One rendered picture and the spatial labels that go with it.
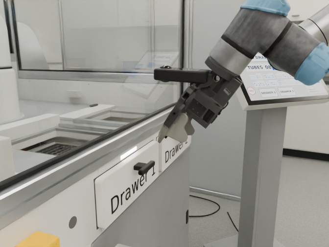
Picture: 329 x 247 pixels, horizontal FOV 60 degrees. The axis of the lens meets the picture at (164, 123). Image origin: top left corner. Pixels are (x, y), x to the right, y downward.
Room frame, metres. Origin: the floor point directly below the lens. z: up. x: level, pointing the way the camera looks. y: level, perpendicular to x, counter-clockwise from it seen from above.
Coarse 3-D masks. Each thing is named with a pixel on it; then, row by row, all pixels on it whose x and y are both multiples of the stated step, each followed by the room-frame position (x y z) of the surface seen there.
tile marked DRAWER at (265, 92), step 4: (264, 88) 1.28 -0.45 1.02; (268, 88) 1.28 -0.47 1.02; (272, 88) 1.29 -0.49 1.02; (260, 92) 1.25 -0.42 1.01; (264, 92) 1.26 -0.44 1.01; (268, 92) 1.27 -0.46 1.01; (272, 92) 1.28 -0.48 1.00; (276, 92) 1.28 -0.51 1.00; (264, 96) 1.24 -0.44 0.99; (268, 96) 1.25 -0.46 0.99; (272, 96) 1.26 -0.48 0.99; (276, 96) 1.27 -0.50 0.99
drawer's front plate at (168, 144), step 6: (168, 138) 0.86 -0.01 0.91; (162, 144) 0.81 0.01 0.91; (168, 144) 0.86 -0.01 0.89; (174, 144) 0.91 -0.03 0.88; (180, 144) 0.97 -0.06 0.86; (186, 144) 1.04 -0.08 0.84; (162, 150) 0.81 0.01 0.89; (168, 150) 0.86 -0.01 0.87; (180, 150) 0.97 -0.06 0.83; (162, 156) 0.81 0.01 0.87; (174, 156) 0.92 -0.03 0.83; (162, 162) 0.81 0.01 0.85; (168, 162) 0.86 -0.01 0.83; (162, 168) 0.81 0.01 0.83
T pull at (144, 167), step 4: (152, 160) 0.67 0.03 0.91; (136, 164) 0.65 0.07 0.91; (140, 164) 0.65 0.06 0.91; (144, 164) 0.65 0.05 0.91; (148, 164) 0.64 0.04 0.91; (152, 164) 0.66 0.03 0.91; (136, 168) 0.63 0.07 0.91; (140, 168) 0.63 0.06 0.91; (144, 168) 0.62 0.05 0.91; (148, 168) 0.63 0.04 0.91; (140, 172) 0.61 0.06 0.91; (144, 172) 0.61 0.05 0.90
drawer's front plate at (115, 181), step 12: (156, 144) 0.77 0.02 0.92; (132, 156) 0.65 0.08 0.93; (144, 156) 0.70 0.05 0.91; (156, 156) 0.77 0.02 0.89; (120, 168) 0.58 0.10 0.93; (132, 168) 0.63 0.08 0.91; (156, 168) 0.77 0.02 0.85; (96, 180) 0.52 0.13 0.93; (108, 180) 0.54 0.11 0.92; (120, 180) 0.58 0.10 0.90; (132, 180) 0.63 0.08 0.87; (144, 180) 0.70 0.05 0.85; (96, 192) 0.52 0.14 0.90; (108, 192) 0.54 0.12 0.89; (120, 192) 0.58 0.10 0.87; (132, 192) 0.63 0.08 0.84; (96, 204) 0.52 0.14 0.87; (108, 204) 0.53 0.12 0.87; (120, 204) 0.58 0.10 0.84; (108, 216) 0.53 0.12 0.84
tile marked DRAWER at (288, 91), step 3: (279, 87) 1.31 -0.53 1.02; (282, 87) 1.32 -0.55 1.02; (285, 87) 1.33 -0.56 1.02; (288, 87) 1.33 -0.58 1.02; (291, 87) 1.34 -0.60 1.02; (279, 90) 1.30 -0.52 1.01; (282, 90) 1.31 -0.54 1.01; (285, 90) 1.31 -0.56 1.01; (288, 90) 1.32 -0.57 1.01; (291, 90) 1.33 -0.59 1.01; (282, 93) 1.29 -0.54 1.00; (285, 93) 1.30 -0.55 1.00; (288, 93) 1.31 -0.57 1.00; (291, 93) 1.31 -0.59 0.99; (294, 93) 1.32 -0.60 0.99; (282, 96) 1.28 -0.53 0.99
